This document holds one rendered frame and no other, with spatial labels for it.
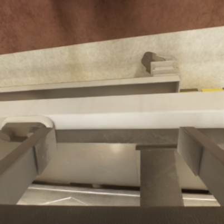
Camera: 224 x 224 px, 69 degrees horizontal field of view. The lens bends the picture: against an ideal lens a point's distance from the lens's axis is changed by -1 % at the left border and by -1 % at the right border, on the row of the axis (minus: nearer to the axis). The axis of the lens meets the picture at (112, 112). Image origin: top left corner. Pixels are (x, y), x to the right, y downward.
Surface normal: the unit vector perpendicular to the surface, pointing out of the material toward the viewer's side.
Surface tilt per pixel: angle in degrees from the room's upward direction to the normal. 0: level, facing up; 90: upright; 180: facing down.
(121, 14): 0
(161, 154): 90
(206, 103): 90
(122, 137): 90
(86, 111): 90
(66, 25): 0
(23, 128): 0
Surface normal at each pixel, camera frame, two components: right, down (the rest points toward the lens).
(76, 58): -0.13, 0.63
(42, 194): -0.15, -0.77
